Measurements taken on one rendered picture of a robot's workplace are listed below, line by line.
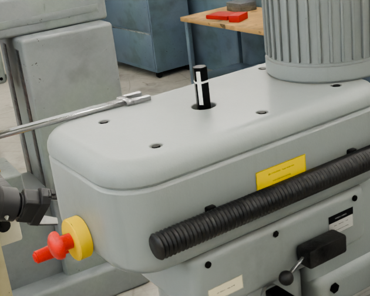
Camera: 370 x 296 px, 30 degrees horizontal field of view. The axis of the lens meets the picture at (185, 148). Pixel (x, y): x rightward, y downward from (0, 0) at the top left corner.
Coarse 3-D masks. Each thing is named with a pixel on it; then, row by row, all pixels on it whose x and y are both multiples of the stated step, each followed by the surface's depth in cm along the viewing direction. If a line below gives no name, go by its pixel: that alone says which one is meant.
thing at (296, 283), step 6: (294, 276) 107; (300, 276) 109; (276, 282) 105; (294, 282) 107; (300, 282) 109; (264, 288) 103; (288, 288) 106; (294, 288) 107; (300, 288) 109; (162, 294) 111; (252, 294) 103; (258, 294) 103; (264, 294) 103; (294, 294) 108; (300, 294) 109
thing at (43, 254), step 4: (44, 248) 103; (48, 248) 103; (36, 252) 103; (40, 252) 103; (44, 252) 103; (48, 252) 103; (68, 252) 105; (36, 256) 102; (40, 256) 102; (44, 256) 103; (48, 256) 103; (52, 256) 103; (36, 260) 102; (40, 260) 102; (44, 260) 103
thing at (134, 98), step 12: (120, 96) 108; (132, 96) 108; (144, 96) 106; (84, 108) 104; (96, 108) 103; (108, 108) 104; (48, 120) 100; (60, 120) 101; (0, 132) 97; (12, 132) 97; (24, 132) 98
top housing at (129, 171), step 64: (64, 128) 98; (128, 128) 95; (192, 128) 92; (256, 128) 91; (320, 128) 97; (64, 192) 97; (128, 192) 84; (192, 192) 87; (320, 192) 100; (128, 256) 87; (192, 256) 90
